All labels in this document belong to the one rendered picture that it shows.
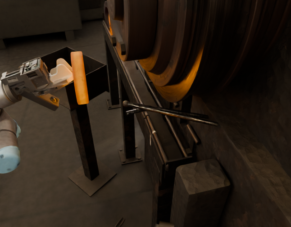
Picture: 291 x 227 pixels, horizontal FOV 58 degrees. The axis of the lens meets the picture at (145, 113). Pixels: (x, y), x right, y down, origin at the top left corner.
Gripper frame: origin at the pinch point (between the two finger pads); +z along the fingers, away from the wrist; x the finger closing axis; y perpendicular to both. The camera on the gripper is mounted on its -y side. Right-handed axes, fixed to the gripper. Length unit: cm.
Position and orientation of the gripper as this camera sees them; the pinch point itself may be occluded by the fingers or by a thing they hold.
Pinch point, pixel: (79, 72)
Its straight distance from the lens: 81.2
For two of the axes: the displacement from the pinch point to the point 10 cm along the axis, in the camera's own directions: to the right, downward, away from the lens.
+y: -2.5, -7.1, -6.6
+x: -2.5, -6.1, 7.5
